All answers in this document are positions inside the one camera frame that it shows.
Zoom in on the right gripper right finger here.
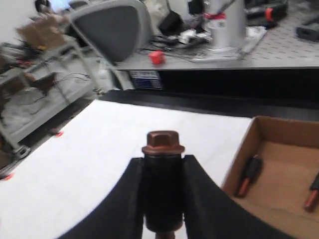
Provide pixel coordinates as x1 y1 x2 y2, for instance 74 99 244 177
183 154 297 239

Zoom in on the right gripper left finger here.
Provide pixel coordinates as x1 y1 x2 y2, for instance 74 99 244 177
58 157 145 239

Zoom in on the silver-white machine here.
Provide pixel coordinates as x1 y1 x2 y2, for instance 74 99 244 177
191 0 267 63

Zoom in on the copper bolt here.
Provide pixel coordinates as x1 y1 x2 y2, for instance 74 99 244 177
141 130 186 239
304 171 319 213
235 154 263 198

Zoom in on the grey office chair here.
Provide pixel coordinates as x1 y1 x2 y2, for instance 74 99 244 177
65 0 153 90

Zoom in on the small red block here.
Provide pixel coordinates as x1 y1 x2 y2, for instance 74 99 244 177
149 50 165 65

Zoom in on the cardboard box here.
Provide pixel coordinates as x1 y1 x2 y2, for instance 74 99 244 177
220 116 319 239

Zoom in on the grey metal shelf cart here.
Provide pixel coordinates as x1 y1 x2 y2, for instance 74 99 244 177
0 37 100 172

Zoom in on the metal bench with holes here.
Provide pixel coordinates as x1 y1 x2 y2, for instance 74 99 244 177
115 0 319 91

